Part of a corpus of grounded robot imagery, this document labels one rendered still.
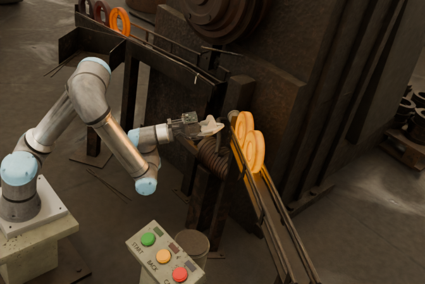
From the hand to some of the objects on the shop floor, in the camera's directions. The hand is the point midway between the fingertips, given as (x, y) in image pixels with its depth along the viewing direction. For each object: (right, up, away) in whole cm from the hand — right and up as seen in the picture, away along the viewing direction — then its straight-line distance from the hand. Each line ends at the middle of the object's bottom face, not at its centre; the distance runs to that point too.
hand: (221, 127), depth 160 cm
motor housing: (-9, -53, +48) cm, 72 cm away
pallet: (+134, +8, +191) cm, 233 cm away
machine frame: (+10, -22, +103) cm, 106 cm away
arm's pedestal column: (-83, -58, +15) cm, 102 cm away
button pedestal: (-28, -86, -9) cm, 91 cm away
